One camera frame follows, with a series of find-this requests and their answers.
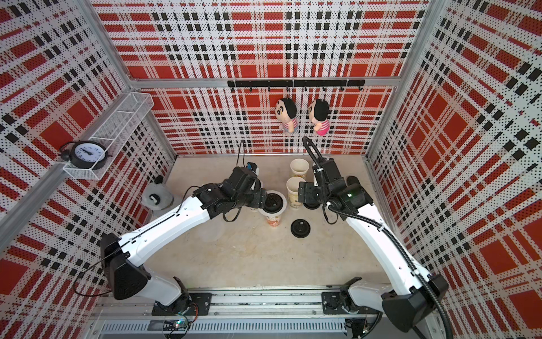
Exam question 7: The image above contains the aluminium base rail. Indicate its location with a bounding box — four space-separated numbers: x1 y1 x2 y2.
84 287 450 336

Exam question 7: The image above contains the black lid front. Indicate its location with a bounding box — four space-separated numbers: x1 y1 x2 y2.
290 219 311 239

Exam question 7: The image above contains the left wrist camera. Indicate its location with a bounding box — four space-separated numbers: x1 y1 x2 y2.
246 162 259 175

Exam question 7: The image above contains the back left paper cup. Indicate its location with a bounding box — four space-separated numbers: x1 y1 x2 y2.
289 158 310 179

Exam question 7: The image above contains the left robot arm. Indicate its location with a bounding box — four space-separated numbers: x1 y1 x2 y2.
100 162 267 307

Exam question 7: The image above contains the black round alarm clock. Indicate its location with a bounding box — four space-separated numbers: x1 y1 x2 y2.
59 141 111 170

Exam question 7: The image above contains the plush doll blue striped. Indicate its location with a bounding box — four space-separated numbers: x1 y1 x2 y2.
275 98 299 134

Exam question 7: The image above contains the grey plush toy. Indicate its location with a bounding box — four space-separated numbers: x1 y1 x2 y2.
141 175 174 211

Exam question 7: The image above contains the plush doll pink striped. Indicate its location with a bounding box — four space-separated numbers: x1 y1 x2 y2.
309 99 330 136

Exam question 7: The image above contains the black hook rail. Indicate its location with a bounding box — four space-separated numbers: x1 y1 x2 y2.
227 79 366 90

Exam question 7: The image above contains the black lid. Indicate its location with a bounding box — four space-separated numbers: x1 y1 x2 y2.
290 219 311 239
303 203 321 210
263 193 285 214

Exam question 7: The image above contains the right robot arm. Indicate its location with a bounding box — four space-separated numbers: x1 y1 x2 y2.
299 157 454 338

